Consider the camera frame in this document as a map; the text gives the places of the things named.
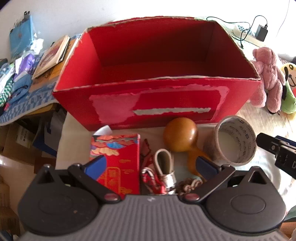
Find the cream book with red picture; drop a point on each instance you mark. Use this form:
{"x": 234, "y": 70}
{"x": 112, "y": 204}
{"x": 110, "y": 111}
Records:
{"x": 52, "y": 58}

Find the brown packing tape roll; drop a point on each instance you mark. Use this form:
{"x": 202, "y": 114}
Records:
{"x": 211, "y": 146}

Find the red cardboard box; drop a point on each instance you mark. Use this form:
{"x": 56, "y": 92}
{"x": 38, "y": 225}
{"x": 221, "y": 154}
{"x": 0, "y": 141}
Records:
{"x": 161, "y": 109}

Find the stack of books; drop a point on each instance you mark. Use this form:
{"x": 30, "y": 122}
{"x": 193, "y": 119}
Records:
{"x": 54, "y": 74}

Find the crumpled white plastic bag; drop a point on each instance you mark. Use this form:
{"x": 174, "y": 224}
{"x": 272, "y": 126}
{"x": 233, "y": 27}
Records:
{"x": 37, "y": 45}

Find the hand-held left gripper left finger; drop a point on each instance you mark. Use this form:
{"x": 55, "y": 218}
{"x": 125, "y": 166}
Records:
{"x": 95, "y": 167}

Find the purple package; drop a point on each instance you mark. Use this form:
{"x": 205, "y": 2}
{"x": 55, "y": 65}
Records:
{"x": 27, "y": 63}

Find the brown wooden gourd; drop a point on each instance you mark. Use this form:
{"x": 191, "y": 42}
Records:
{"x": 180, "y": 134}

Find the blue checkered cloth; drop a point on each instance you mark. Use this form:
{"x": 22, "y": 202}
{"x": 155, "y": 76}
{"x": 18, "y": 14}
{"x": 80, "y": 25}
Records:
{"x": 34, "y": 102}

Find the blue fabric pouch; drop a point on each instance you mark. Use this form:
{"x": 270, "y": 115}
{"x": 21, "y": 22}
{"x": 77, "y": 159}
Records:
{"x": 22, "y": 85}

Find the brown cardboard box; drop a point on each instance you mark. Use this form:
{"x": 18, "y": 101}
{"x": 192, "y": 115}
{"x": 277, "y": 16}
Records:
{"x": 13, "y": 148}

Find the red patterned tissue box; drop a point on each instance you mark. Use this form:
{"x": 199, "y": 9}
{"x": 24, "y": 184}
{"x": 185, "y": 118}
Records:
{"x": 120, "y": 160}

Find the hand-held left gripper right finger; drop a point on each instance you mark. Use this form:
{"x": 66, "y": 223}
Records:
{"x": 204, "y": 166}

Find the cream bedsheet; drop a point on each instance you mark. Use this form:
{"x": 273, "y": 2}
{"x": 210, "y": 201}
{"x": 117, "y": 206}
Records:
{"x": 76, "y": 143}

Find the yellow green plush toy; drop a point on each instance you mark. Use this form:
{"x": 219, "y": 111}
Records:
{"x": 289, "y": 97}

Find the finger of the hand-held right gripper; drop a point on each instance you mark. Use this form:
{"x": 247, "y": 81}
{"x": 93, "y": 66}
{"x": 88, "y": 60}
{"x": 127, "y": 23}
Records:
{"x": 285, "y": 141}
{"x": 266, "y": 142}

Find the dark patterned cloth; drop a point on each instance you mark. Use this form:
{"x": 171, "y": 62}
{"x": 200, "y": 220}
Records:
{"x": 285, "y": 59}

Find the white power strip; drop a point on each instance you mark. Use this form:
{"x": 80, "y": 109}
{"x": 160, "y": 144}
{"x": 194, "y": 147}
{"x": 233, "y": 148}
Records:
{"x": 240, "y": 29}

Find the pink plush toy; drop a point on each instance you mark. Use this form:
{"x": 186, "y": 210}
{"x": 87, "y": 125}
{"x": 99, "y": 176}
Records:
{"x": 268, "y": 69}

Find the brown pine cone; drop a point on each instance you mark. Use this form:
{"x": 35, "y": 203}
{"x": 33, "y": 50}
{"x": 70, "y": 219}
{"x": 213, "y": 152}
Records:
{"x": 187, "y": 185}

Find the blue plastic-wrapped package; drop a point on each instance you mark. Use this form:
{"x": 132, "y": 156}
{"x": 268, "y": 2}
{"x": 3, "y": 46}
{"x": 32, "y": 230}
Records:
{"x": 22, "y": 34}

